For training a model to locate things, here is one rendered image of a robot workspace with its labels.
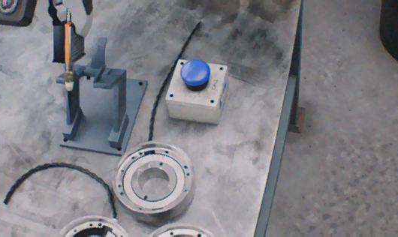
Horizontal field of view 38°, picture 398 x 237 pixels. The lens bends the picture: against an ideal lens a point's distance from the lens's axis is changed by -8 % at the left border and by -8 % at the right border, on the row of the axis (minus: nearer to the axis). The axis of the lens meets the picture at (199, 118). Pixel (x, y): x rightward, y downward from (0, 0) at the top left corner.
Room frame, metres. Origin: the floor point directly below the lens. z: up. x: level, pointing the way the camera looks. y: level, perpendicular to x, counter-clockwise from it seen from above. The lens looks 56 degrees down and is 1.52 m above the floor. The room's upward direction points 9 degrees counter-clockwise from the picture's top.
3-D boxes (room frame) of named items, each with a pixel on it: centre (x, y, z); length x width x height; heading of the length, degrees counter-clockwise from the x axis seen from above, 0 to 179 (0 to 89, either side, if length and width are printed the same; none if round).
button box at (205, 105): (0.53, -0.01, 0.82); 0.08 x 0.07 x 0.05; 159
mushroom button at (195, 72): (0.52, 0.00, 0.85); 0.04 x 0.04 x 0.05
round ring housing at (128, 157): (0.39, 0.07, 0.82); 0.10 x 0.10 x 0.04
